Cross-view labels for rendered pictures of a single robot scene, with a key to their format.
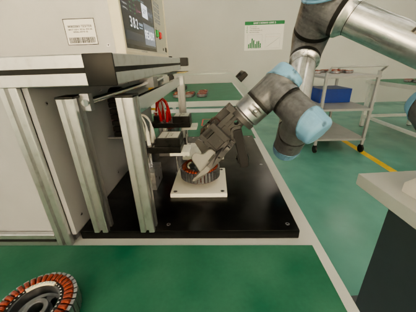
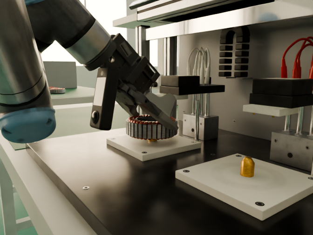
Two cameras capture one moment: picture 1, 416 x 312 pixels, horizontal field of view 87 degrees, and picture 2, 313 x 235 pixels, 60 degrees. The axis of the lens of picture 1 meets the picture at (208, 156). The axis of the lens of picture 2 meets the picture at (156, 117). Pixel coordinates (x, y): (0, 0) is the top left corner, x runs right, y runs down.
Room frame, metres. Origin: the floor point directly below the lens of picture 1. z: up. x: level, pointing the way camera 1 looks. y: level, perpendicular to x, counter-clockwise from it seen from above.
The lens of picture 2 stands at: (1.02, -0.33, 0.94)
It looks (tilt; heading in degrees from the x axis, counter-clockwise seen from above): 10 degrees down; 142
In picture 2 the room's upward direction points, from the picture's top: straight up
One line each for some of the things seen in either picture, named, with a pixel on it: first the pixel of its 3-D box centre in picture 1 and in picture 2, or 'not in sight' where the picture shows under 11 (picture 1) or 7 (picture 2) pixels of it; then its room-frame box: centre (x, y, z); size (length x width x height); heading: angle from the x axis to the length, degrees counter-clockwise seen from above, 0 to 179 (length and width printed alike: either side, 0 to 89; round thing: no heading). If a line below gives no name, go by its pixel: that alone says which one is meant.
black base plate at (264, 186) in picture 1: (198, 168); (196, 164); (0.69, 0.03, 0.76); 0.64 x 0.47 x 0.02; 178
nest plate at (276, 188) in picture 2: (203, 150); (246, 178); (0.81, 0.01, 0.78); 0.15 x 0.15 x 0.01; 88
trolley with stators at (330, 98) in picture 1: (328, 105); not in sight; (2.95, -1.63, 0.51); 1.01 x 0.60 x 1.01; 178
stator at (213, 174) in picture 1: (200, 169); (152, 126); (0.57, 0.02, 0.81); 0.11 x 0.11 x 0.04
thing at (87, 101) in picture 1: (140, 85); not in sight; (0.70, 0.20, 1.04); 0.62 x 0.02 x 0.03; 178
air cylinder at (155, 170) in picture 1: (150, 175); (200, 125); (0.57, 0.17, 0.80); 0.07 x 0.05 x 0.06; 178
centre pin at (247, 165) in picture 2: not in sight; (247, 165); (0.81, 0.01, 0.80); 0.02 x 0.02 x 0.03
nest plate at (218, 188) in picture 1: (200, 181); (152, 142); (0.57, 0.02, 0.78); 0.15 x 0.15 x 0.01; 88
